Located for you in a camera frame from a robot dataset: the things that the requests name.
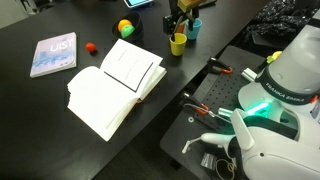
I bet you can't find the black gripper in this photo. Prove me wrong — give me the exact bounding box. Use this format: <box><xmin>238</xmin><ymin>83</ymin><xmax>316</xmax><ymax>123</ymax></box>
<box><xmin>162</xmin><ymin>0</ymin><xmax>201</xmax><ymax>43</ymax></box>

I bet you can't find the blue plastic cup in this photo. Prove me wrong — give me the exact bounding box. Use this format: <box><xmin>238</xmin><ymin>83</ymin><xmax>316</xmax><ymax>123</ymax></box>
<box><xmin>185</xmin><ymin>18</ymin><xmax>203</xmax><ymax>41</ymax></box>

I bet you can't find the yellow plastic cup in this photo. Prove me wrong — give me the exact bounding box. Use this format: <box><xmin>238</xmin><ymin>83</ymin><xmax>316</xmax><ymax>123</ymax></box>
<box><xmin>169</xmin><ymin>32</ymin><xmax>188</xmax><ymax>57</ymax></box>

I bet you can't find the black bowl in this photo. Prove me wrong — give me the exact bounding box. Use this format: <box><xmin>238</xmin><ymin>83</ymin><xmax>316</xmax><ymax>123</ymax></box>
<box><xmin>111</xmin><ymin>12</ymin><xmax>144</xmax><ymax>43</ymax></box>

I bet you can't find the white-framed tablet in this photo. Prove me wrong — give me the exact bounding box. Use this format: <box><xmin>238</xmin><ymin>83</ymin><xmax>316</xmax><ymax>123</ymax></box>
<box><xmin>123</xmin><ymin>0</ymin><xmax>154</xmax><ymax>9</ymax></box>

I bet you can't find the green toy fruit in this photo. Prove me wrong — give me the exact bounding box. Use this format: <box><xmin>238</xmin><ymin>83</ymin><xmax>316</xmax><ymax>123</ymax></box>
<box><xmin>120</xmin><ymin>24</ymin><xmax>136</xmax><ymax>39</ymax></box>

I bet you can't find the black orange spring clamp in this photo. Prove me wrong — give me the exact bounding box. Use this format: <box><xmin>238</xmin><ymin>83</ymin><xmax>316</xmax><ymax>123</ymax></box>
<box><xmin>207</xmin><ymin>57</ymin><xmax>234</xmax><ymax>75</ymax></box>
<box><xmin>181</xmin><ymin>92</ymin><xmax>211</xmax><ymax>116</ymax></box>

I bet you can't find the orange toy fruit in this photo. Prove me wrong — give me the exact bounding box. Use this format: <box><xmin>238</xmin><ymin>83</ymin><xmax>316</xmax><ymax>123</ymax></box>
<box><xmin>117</xmin><ymin>19</ymin><xmax>133</xmax><ymax>33</ymax></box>

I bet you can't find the black perforated base board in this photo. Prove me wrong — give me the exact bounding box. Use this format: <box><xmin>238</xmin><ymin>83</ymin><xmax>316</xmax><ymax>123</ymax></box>
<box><xmin>159</xmin><ymin>45</ymin><xmax>268</xmax><ymax>180</ymax></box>

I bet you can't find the aluminium extrusion bar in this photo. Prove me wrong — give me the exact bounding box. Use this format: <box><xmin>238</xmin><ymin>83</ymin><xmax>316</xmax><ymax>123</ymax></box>
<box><xmin>218</xmin><ymin>107</ymin><xmax>234</xmax><ymax>118</ymax></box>
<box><xmin>241</xmin><ymin>67</ymin><xmax>258</xmax><ymax>83</ymax></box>

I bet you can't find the small red ball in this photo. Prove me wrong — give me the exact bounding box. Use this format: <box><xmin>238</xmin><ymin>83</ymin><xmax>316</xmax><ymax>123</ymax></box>
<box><xmin>85</xmin><ymin>42</ymin><xmax>97</xmax><ymax>53</ymax></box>

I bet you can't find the yellow-green plug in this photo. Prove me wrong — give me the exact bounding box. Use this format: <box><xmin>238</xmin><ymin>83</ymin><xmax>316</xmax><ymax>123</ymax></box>
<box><xmin>265</xmin><ymin>50</ymin><xmax>283</xmax><ymax>65</ymax></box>

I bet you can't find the dark speckled bag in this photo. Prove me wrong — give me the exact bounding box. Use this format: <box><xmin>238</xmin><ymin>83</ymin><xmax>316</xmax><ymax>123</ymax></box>
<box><xmin>243</xmin><ymin>0</ymin><xmax>320</xmax><ymax>45</ymax></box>

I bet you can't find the open white book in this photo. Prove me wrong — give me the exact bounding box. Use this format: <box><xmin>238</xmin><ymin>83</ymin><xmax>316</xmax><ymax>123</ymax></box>
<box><xmin>66</xmin><ymin>38</ymin><xmax>168</xmax><ymax>143</ymax></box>

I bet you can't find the closed UIST book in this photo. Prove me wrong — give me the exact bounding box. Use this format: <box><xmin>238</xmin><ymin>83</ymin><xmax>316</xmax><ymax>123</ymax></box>
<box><xmin>29</xmin><ymin>31</ymin><xmax>78</xmax><ymax>79</ymax></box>

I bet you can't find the small clear plastic bag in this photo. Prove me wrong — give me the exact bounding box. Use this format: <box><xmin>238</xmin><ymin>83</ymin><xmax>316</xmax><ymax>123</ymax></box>
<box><xmin>200</xmin><ymin>153</ymin><xmax>216</xmax><ymax>169</ymax></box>

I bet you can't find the tan rubber band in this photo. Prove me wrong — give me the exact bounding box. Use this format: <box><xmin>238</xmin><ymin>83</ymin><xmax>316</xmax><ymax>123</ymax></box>
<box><xmin>214</xmin><ymin>158</ymin><xmax>238</xmax><ymax>176</ymax></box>

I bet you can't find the grey wire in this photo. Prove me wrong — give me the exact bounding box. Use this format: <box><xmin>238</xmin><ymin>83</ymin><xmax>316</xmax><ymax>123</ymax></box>
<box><xmin>184</xmin><ymin>103</ymin><xmax>232</xmax><ymax>123</ymax></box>

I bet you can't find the white rounded handle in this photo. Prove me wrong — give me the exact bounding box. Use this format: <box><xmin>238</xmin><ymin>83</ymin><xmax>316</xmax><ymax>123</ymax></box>
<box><xmin>199</xmin><ymin>132</ymin><xmax>234</xmax><ymax>148</ymax></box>

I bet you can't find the thin white cable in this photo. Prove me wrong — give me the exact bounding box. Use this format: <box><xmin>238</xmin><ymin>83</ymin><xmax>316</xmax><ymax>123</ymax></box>
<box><xmin>181</xmin><ymin>139</ymin><xmax>202</xmax><ymax>155</ymax></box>

